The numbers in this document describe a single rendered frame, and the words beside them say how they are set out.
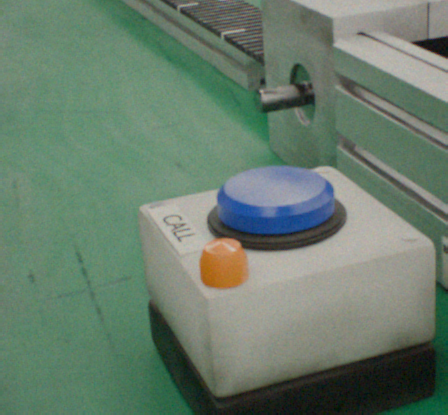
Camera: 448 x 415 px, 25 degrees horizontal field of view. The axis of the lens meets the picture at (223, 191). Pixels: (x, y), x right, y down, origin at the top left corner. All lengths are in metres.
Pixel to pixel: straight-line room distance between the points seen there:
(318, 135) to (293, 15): 0.06
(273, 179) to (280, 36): 0.20
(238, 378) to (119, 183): 0.25
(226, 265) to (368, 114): 0.17
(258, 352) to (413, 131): 0.14
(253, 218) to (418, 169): 0.11
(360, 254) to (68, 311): 0.15
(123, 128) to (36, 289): 0.21
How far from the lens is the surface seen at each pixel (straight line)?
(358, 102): 0.46
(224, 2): 0.79
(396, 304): 0.33
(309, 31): 0.49
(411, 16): 0.49
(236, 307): 0.31
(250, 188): 0.34
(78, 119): 0.66
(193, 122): 0.63
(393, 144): 0.43
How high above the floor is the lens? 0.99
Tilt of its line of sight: 23 degrees down
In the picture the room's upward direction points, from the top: 5 degrees counter-clockwise
